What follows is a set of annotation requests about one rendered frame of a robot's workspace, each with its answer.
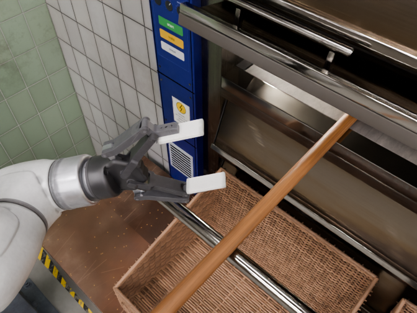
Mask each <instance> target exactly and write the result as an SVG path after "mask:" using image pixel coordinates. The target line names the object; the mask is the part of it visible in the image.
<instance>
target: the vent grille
mask: <svg viewBox="0 0 417 313"><path fill-rule="evenodd" d="M169 152H170V159H171V165H172V166H173V167H175V168H176V169H177V170H179V171H180V172H181V173H182V174H184V175H185V176H186V177H188V178H193V177H194V167H193V157H192V156H190V155H189V154H188V153H186V152H185V151H184V150H182V149H181V148H179V147H178V146H177V145H175V144H174V143H172V142H169Z"/></svg>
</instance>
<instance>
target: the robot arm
mask: <svg viewBox="0 0 417 313"><path fill-rule="evenodd" d="M203 135H204V120H203V119H197V120H192V121H189V122H183V123H180V124H178V123H177V122H171V123H167V124H162V125H157V124H153V123H152V122H150V118H149V117H143V118H142V119H140V120H139V121H138V122H136V123H135V124H133V125H132V126H131V127H129V128H128V129H127V130H126V131H124V132H123V133H121V134H120V135H119V136H118V137H116V138H115V139H112V140H109V141H106V142H104V144H103V148H102V153H101V155H98V156H91V155H88V154H82V155H77V156H71V157H68V158H60V159H58V160H48V159H41V160H32V161H25V162H22V163H17V164H15V165H11V166H7V167H5V168H2V169H0V312H2V311H3V310H4V309H5V308H6V307H7V306H8V305H9V304H10V303H11V302H12V300H13V299H14V298H15V297H16V296H17V294H18V293H19V291H20V290H21V288H22V286H23V285H24V283H25V282H26V280H27V278H28V277H29V274H30V272H31V271H32V268H33V267H34V264H35V262H36V261H37V258H38V256H39V253H40V251H41V248H42V243H43V239H44V238H45V235H46V233H47V231H48V229H49V228H50V227H51V226H52V224H53V223H54V222H55V221H56V220H57V218H59V216H61V214H62V212H63V211H66V210H72V209H76V208H80V207H86V206H93V205H95V204H97V203H98V202H99V201H100V200H101V199H108V198H112V197H117V196H119V195H120V194H121V193H122V192H123V191H124V190H131V191H133V192H134V194H135V195H134V200H136V201H142V200H154V201H168V202H181V203H188V202H189V196H190V195H191V194H195V193H201V192H206V191H209V190H213V189H220V188H225V187H226V177H225V172H221V173H215V174H211V175H204V176H198V177H194V178H187V181H186V182H184V181H179V180H176V179H172V178H168V177H165V176H160V175H156V174H155V173H154V172H153V171H150V170H148V168H147V167H146V166H145V165H144V163H143V160H142V157H143V156H144V155H145V153H146V152H147V151H148V150H149V149H150V148H151V147H152V145H153V144H154V143H155V142H156V143H157V142H158V143H159V144H164V143H169V142H175V141H178V140H184V139H188V138H194V137H199V136H203ZM139 139H140V140H139ZM138 140H139V141H138ZM136 141H138V142H137V144H136V145H135V146H134V147H132V148H131V149H130V151H129V152H128V153H127V154H126V155H123V154H120V153H121V152H122V151H124V150H125V149H126V148H128V147H129V146H131V145H132V144H134V143H135V142H136ZM147 180H148V184H146V183H145V182H146V181H147Z"/></svg>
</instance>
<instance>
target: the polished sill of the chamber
mask: <svg viewBox="0 0 417 313"><path fill-rule="evenodd" d="M221 87H222V88H223V89H225V90H226V91H228V92H230V93H232V94H233V95H235V96H236V97H238V98H240V99H242V100H243V101H245V102H247V103H248V104H250V105H252V106H254V107H255V108H257V109H259V110H260V111H262V112H264V113H265V114H267V115H269V116H271V117H272V118H274V119H275V120H278V121H279V122H281V123H282V124H284V125H286V126H288V127H289V128H291V129H292V130H294V131H296V132H298V133H299V134H301V135H303V136H304V137H306V138H308V139H309V140H311V141H313V142H315V143H317V141H319V139H321V138H322V136H324V134H325V133H327V131H329V129H330V128H332V126H334V124H335V123H336V122H337V121H335V120H333V119H332V118H330V117H328V116H326V115H324V114H322V113H320V112H318V111H317V110H315V109H313V108H311V107H310V106H308V105H306V104H304V103H302V102H300V101H299V100H297V99H295V98H293V97H292V96H289V95H288V94H286V93H284V92H282V91H280V90H278V89H277V88H275V87H273V86H271V85H270V84H267V83H265V82H264V81H262V80H260V79H259V78H257V77H255V76H253V75H251V74H249V73H247V72H245V71H244V70H242V69H240V68H238V67H237V66H235V67H234V68H232V69H231V70H230V71H228V72H227V73H225V74H224V75H223V76H222V85H221ZM329 151H330V152H331V153H333V154H335V155H337V156H338V157H340V158H342V159H343V160H345V161H347V162H348V163H350V164H352V165H354V166H355V167H357V168H358V169H360V170H362V171H364V172H365V173H367V174H368V175H371V176H372V177H374V178H375V179H377V180H379V181H381V182H382V183H384V184H386V185H387V186H389V187H391V188H392V189H394V190H396V191H398V192H399V193H401V194H402V195H404V196H406V197H408V198H410V199H411V200H413V201H414V202H416V203H417V165H416V164H414V163H412V162H410V161H408V160H406V159H404V158H403V157H401V156H399V155H397V154H396V153H393V152H391V151H390V150H388V149H386V148H384V147H383V146H381V145H379V144H377V143H375V142H373V141H371V140H370V139H368V138H366V137H364V136H363V135H361V134H359V133H357V132H355V131H353V130H351V129H348V130H347V131H346V132H345V133H344V134H343V135H342V136H341V137H340V139H339V140H338V141H337V142H336V143H335V144H334V145H333V146H332V147H331V148H330V149H329Z"/></svg>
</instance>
